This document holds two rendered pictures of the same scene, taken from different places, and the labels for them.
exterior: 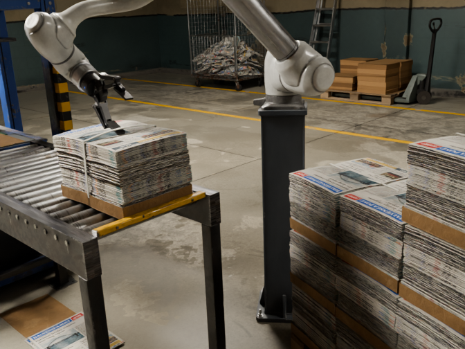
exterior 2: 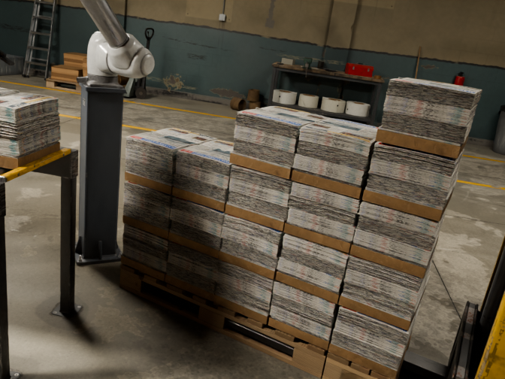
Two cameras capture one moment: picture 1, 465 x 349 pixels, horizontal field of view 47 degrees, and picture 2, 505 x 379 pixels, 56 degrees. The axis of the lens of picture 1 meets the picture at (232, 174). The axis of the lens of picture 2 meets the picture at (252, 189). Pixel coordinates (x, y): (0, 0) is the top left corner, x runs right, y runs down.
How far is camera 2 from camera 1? 0.73 m
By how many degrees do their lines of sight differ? 37
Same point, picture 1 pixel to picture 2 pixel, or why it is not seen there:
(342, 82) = (68, 74)
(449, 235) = (264, 168)
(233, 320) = (56, 268)
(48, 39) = not seen: outside the picture
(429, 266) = (248, 189)
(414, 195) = (240, 145)
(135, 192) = (26, 145)
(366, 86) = not seen: hidden behind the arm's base
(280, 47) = (117, 36)
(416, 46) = not seen: hidden behind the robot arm
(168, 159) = (47, 119)
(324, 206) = (162, 159)
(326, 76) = (149, 64)
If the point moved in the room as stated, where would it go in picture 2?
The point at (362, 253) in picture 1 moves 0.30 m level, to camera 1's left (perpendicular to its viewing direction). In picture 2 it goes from (195, 189) to (133, 195)
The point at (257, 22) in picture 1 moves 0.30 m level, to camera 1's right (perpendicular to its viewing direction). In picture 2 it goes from (102, 13) to (163, 22)
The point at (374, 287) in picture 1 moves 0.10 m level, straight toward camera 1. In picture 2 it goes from (204, 210) to (210, 219)
